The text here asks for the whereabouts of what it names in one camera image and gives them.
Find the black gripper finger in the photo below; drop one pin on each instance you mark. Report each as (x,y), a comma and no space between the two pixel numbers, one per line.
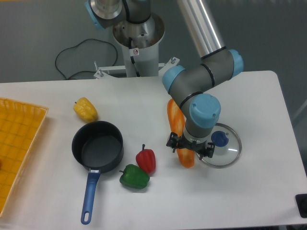
(207,151)
(172,141)

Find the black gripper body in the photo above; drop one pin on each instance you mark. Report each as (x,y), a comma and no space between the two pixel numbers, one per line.
(193,145)

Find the long orange bread loaf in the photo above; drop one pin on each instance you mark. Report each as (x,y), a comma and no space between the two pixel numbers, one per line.
(177,123)

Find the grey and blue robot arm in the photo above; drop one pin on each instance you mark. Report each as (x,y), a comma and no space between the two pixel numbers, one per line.
(188,88)

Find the glass pot lid blue knob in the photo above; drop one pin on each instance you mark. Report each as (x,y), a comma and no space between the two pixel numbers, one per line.
(227,149)

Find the red bell pepper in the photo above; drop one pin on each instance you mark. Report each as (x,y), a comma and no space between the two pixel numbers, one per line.
(146,160)

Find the green bell pepper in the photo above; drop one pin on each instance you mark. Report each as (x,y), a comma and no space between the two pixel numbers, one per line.
(134,177)

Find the yellow bell pepper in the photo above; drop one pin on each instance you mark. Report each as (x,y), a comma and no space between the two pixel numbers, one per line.
(85,110)

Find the black object at table edge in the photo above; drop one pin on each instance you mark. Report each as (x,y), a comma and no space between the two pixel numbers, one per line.
(301,201)

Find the yellow woven basket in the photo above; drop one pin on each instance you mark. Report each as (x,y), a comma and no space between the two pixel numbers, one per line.
(20,123)

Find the black saucepan blue handle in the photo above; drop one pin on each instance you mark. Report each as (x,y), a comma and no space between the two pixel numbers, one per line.
(98,147)

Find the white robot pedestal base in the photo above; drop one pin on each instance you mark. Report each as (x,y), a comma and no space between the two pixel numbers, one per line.
(140,47)

